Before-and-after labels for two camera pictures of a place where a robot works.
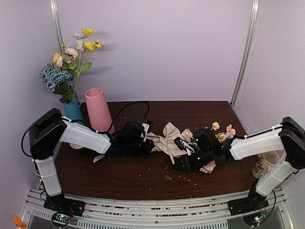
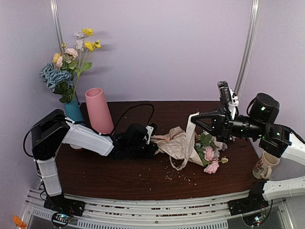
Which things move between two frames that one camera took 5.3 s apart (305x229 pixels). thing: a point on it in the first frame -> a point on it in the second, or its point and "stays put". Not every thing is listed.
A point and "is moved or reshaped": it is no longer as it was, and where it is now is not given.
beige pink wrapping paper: [163, 141] is moved or reshaped
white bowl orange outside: [75, 146] stays put
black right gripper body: [187, 161] -> [224, 126]
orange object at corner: [17, 221] stays put
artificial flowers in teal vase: [61, 77] stays put
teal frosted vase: [72, 110] stays put
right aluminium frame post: [254, 13] stays put
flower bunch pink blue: [222, 137] is moved or reshaped
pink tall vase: [100, 118] stays put
